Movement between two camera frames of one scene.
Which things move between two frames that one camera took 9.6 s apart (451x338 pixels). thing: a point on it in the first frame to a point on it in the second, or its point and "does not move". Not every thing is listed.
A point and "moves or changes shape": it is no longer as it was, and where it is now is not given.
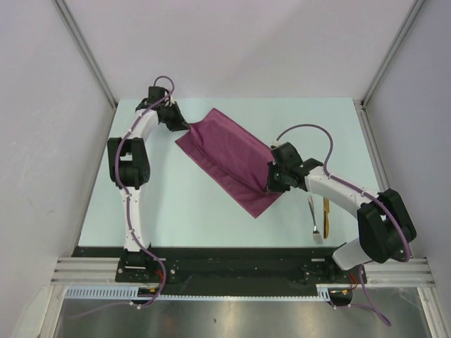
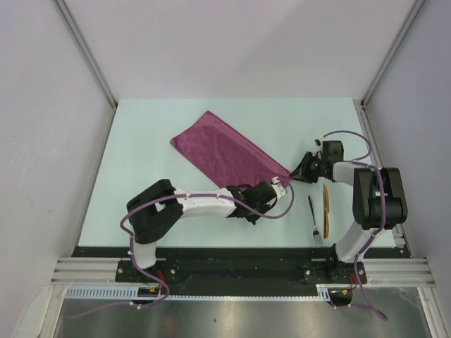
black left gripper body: [172, 117] to [263, 208]
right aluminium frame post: [408, 23] does not move
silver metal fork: [316, 235] does not move
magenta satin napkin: [237, 157] moves or changes shape
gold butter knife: [326, 219] does not move
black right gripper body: [277, 181] to [312, 167]
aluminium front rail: [416, 271] does not move
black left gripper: [227, 271] does not move
